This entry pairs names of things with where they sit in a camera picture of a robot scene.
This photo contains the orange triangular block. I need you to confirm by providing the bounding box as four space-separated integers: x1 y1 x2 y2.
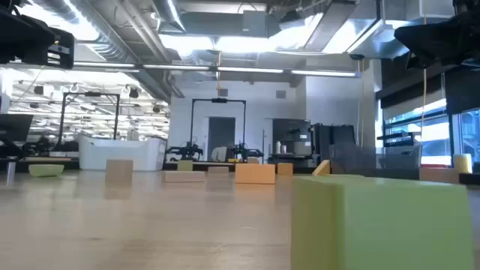
311 159 332 177

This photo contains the black bench equipment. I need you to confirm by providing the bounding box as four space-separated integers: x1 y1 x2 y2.
22 136 80 158

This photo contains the black cabinet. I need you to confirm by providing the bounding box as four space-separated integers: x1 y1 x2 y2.
310 123 357 166

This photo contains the black window rack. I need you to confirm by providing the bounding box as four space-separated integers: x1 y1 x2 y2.
376 131 422 148

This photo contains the black gantry frame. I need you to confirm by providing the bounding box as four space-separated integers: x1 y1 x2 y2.
190 97 248 163
55 91 122 148

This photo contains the grey door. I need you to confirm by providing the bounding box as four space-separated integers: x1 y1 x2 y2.
207 116 236 162

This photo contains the black computer monitor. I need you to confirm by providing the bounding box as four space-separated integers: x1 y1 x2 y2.
0 113 34 143

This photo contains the green rounded block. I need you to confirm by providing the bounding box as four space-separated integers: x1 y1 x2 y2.
28 163 65 178

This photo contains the black equipment rack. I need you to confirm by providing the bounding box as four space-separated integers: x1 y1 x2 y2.
272 118 312 155

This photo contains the ceiling strip light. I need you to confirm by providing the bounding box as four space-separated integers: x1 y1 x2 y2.
142 64 211 71
73 61 136 69
290 69 358 78
217 66 285 74

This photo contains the grey metal post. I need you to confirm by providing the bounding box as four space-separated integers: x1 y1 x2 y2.
6 160 17 185

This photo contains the white plastic bin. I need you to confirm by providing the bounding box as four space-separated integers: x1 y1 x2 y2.
77 133 168 173

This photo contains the wooden background table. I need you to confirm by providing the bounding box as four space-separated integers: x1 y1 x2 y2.
163 160 248 168

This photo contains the natural wood cube block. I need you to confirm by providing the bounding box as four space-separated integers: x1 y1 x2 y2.
105 159 134 185

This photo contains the grey translucent plastic bin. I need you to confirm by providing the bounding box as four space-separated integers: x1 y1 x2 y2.
328 143 423 180

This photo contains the black aluminium table frame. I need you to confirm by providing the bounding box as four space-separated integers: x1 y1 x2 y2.
0 159 480 185

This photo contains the yellow cylinder roll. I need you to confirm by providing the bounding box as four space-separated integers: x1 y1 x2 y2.
453 153 473 174

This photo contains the orange rectangular block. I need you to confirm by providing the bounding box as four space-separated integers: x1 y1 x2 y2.
235 163 276 185

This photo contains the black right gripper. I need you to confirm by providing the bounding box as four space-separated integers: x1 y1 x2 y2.
393 0 480 70

